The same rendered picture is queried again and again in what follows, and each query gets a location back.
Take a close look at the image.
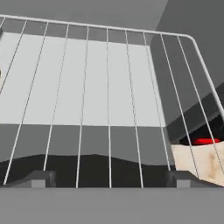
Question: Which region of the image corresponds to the grey toaster oven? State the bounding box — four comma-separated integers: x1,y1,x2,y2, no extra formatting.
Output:
0,0,224,189

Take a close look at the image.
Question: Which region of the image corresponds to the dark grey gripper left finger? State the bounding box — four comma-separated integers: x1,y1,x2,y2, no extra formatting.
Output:
1,170,57,189

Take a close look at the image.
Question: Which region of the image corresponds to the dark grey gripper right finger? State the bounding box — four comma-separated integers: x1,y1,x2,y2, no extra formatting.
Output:
167,170,223,189

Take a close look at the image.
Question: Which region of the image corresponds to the white wire oven rack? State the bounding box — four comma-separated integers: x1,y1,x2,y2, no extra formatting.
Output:
0,13,224,189

